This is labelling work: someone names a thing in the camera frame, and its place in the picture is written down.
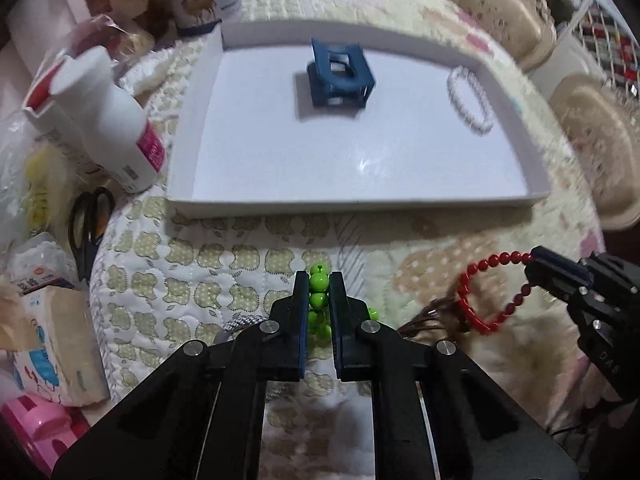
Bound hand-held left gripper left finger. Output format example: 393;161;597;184
52;271;311;480

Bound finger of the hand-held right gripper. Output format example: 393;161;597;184
531;246;593;283
524;264;583;303

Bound white paper box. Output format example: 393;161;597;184
7;0;91;56

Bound tissue pack blue print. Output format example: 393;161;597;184
12;285;111;406

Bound white cardboard tray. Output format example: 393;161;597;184
165;19;552;220

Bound quilted patchwork tablecloth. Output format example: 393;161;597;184
90;0;608;480

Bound pink plastic object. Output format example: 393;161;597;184
0;394;91;478

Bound white pearl bracelet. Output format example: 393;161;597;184
446;66;496;135

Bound cream upholstered chair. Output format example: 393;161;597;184
450;0;557;71
547;75;640;231

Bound silver grey hair tie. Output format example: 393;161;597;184
215;316;268;346

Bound white wire rack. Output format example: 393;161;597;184
570;0;640;106

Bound crumpled white tissue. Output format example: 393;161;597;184
117;52;201;106

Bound red bead bracelet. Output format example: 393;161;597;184
456;252;535;335

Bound small white packet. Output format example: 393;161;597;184
5;232;76;291

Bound brown hair tie bear charm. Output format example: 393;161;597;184
397;297;471;342

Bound plastic bag yellow contents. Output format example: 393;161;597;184
0;120;76;246

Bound clear plastic bag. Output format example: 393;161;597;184
65;12;156;63

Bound green bead bracelet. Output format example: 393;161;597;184
306;262;382;348

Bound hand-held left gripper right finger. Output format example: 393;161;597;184
328;271;578;480

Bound white bottle pink label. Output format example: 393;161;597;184
50;46;167;195

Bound black scissors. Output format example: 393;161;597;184
67;186;116;283

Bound blue hair claw clip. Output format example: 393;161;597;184
306;37;377;110

